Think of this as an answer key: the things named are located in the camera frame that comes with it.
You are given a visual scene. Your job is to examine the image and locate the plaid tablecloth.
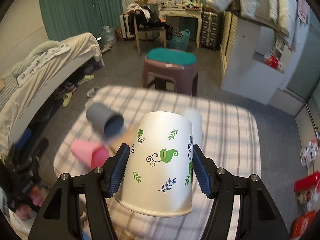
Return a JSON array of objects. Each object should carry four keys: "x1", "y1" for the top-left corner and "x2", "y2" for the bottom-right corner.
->
[{"x1": 53, "y1": 84, "x2": 262, "y2": 240}]

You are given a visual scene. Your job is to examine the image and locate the green slipper far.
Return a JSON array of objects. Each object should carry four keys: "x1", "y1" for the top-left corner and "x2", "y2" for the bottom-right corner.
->
[{"x1": 77, "y1": 75, "x2": 94, "y2": 86}]

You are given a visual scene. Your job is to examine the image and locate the teal laundry basket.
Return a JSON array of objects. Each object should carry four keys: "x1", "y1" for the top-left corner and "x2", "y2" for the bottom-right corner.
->
[{"x1": 169, "y1": 28, "x2": 190, "y2": 51}]

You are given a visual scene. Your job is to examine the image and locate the silver black suitcase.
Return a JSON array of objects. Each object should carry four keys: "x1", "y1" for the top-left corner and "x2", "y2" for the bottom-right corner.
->
[{"x1": 200, "y1": 11, "x2": 222, "y2": 50}]

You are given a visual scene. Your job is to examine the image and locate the sneaker under bed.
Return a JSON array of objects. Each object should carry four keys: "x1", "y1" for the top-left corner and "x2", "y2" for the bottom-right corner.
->
[{"x1": 64, "y1": 81, "x2": 76, "y2": 93}]

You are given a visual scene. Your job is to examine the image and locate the white vanity desk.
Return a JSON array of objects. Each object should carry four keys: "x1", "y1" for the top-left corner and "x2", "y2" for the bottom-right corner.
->
[{"x1": 158, "y1": 6, "x2": 203, "y2": 49}]

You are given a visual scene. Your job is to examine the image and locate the water jug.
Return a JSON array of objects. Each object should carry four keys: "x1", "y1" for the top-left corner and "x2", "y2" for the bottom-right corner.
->
[{"x1": 101, "y1": 26, "x2": 116, "y2": 45}]

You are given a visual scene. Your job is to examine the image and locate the white puffer jacket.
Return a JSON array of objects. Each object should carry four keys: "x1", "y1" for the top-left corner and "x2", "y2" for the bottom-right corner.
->
[{"x1": 206, "y1": 0, "x2": 297, "y2": 37}]

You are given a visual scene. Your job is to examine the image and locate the red bag on floor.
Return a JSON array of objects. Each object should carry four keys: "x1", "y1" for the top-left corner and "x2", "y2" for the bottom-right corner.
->
[{"x1": 294, "y1": 171, "x2": 320, "y2": 192}]

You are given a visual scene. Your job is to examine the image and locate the white printed package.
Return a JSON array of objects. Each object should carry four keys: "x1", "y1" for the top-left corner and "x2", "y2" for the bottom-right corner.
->
[{"x1": 300, "y1": 139, "x2": 319, "y2": 167}]

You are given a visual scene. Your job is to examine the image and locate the purple stool with teal cushion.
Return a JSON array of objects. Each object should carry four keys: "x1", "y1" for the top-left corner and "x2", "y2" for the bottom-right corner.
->
[{"x1": 142, "y1": 48, "x2": 198, "y2": 96}]

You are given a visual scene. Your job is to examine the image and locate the pink faceted cup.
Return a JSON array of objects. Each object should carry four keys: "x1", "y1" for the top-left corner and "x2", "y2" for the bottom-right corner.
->
[{"x1": 71, "y1": 140, "x2": 110, "y2": 168}]

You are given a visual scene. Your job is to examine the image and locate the white slipper far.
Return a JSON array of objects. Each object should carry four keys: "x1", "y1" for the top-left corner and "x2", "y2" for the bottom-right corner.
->
[{"x1": 86, "y1": 87, "x2": 101, "y2": 98}]

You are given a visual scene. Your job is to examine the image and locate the green slipper near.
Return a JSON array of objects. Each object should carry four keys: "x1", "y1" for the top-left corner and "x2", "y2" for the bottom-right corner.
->
[{"x1": 62, "y1": 92, "x2": 73, "y2": 108}]

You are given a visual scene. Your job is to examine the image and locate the white suitcase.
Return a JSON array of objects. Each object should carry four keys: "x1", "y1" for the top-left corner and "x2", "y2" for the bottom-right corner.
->
[{"x1": 119, "y1": 14, "x2": 131, "y2": 40}]

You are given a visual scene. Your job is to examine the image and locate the green curtain left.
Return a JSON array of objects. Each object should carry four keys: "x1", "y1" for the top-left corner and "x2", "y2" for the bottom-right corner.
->
[{"x1": 39, "y1": 0, "x2": 123, "y2": 41}]

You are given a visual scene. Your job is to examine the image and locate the bed with beige sheet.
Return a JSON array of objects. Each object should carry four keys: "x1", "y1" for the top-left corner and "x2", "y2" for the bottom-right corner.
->
[{"x1": 1, "y1": 33, "x2": 102, "y2": 160}]

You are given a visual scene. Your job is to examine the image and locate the wooden chair with clothes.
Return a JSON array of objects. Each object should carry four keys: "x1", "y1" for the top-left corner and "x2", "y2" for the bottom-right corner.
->
[{"x1": 126, "y1": 3, "x2": 173, "y2": 55}]

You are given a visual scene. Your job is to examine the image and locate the pink hanging garment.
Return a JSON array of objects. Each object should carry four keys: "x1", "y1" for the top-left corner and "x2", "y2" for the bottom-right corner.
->
[{"x1": 297, "y1": 0, "x2": 309, "y2": 24}]

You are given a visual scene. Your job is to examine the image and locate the green slipper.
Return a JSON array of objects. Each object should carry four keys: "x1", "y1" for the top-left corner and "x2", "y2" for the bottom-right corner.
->
[
  {"x1": 77, "y1": 75, "x2": 94, "y2": 86},
  {"x1": 62, "y1": 92, "x2": 73, "y2": 108}
]

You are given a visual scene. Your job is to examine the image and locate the plain white cup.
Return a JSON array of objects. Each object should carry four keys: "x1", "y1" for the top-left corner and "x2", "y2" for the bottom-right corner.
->
[{"x1": 182, "y1": 108, "x2": 203, "y2": 149}]

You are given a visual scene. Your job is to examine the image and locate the white leaf-patterned paper cup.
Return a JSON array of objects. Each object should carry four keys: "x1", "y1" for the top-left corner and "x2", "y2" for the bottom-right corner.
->
[{"x1": 114, "y1": 112, "x2": 193, "y2": 217}]

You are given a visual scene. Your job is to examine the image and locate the grey plastic cup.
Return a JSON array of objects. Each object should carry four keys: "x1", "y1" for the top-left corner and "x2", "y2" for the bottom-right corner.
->
[{"x1": 86, "y1": 103, "x2": 124, "y2": 138}]

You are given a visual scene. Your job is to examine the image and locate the brown paper cup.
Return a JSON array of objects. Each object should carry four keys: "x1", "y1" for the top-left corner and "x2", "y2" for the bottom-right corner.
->
[{"x1": 108, "y1": 124, "x2": 139, "y2": 154}]

